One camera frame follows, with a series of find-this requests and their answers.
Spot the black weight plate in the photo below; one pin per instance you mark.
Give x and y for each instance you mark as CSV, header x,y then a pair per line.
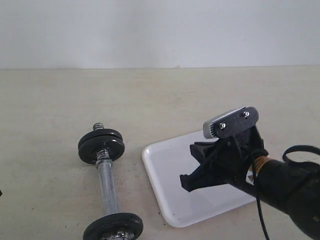
x,y
98,133

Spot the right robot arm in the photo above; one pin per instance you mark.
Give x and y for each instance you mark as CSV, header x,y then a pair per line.
x,y
290,187

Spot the black plate on bar right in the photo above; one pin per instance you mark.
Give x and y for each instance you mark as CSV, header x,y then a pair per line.
x,y
88,149

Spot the black plate on bar left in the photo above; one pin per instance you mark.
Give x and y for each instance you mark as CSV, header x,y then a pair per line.
x,y
110,225

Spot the black plate on bar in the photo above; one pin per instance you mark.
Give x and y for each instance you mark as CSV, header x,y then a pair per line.
x,y
88,149
110,225

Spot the white rectangular tray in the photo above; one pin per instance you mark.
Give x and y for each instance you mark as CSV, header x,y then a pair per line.
x,y
164,162

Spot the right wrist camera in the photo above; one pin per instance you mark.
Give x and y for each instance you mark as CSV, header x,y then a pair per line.
x,y
230,123

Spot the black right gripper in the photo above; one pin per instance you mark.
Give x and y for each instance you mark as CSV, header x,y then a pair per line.
x,y
232,157

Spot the chrome collar nut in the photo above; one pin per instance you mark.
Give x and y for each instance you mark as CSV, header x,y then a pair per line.
x,y
120,234

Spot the chrome threaded dumbbell bar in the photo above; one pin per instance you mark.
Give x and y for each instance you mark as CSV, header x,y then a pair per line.
x,y
104,167

